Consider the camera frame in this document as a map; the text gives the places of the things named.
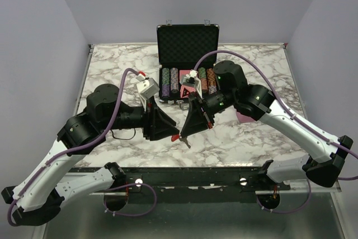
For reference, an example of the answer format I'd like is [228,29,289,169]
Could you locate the green blue chip stack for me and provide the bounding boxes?
[162,68,170,98]

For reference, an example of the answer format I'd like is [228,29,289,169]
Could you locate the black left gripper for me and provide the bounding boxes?
[101,95,180,142]

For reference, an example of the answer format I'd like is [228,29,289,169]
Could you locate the black poker chip case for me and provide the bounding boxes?
[157,24,219,104]

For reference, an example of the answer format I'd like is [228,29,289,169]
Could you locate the red playing card deck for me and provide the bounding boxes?
[179,69,196,92]

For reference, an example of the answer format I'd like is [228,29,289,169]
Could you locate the red triangular dealer button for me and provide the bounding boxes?
[180,86,191,98]

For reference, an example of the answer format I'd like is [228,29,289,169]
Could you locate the green chip stack right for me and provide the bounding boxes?
[198,67,208,93]

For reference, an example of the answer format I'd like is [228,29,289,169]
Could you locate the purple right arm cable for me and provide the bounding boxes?
[191,50,358,214]

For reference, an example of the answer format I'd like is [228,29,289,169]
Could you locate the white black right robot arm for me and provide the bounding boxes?
[181,60,353,190]

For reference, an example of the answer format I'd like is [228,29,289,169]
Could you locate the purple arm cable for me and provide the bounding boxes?
[191,50,358,214]
[7,68,157,227]

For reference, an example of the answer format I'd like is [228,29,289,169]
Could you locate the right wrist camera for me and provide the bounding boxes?
[188,69,202,97]

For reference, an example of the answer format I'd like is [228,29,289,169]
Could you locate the orange black chip stack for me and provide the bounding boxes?
[206,68,217,94]

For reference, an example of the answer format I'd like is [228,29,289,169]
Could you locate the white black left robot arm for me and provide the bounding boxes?
[1,84,179,227]

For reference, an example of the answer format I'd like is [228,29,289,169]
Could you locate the orange blue chip stack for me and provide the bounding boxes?
[170,68,179,93]

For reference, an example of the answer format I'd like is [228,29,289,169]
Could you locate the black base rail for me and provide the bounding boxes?
[106,167,290,204]

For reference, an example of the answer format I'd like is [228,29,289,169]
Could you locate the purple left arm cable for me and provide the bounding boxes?
[7,68,157,227]

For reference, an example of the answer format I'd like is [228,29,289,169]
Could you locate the pink box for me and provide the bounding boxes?
[236,112,256,123]

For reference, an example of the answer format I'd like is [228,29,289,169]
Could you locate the red key tag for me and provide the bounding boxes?
[171,134,180,142]

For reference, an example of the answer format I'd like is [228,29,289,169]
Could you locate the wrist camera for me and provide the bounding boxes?
[136,72,159,110]
[188,69,202,97]

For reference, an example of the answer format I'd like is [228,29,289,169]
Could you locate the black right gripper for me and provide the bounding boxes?
[181,90,236,138]

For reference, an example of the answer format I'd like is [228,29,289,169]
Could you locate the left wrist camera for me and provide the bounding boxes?
[136,72,159,110]

